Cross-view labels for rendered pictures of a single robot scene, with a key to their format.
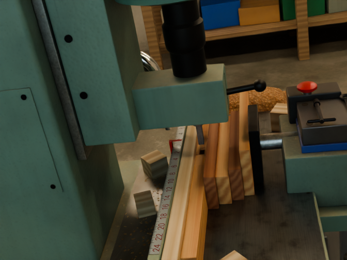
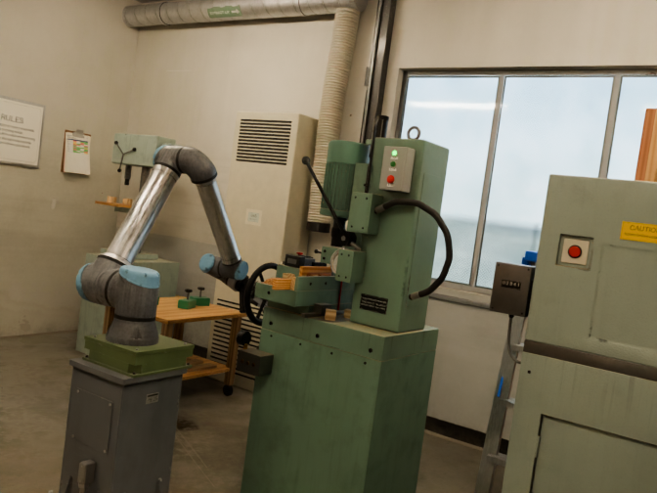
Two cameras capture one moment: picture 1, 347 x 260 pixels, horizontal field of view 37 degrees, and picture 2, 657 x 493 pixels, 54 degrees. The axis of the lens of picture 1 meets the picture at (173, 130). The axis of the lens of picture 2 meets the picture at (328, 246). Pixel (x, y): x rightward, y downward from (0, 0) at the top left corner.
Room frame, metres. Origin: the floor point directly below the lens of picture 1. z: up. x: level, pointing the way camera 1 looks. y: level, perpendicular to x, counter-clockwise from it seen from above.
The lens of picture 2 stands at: (3.18, 1.01, 1.21)
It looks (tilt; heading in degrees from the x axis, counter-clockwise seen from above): 3 degrees down; 204
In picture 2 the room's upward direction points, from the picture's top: 8 degrees clockwise
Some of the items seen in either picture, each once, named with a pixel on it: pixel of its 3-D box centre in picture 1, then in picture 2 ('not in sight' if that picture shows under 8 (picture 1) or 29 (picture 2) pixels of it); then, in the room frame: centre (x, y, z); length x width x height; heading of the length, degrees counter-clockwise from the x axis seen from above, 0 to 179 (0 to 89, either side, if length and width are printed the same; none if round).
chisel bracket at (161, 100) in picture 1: (182, 100); (338, 258); (0.73, -0.02, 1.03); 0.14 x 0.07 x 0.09; 78
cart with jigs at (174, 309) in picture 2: not in sight; (171, 340); (0.02, -1.33, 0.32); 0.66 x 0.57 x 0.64; 170
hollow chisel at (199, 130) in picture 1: (199, 129); not in sight; (0.72, -0.04, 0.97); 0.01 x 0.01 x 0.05; 78
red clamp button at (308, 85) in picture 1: (306, 86); not in sight; (0.71, -0.21, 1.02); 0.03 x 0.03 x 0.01
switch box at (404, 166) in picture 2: not in sight; (397, 169); (0.92, 0.24, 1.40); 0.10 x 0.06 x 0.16; 78
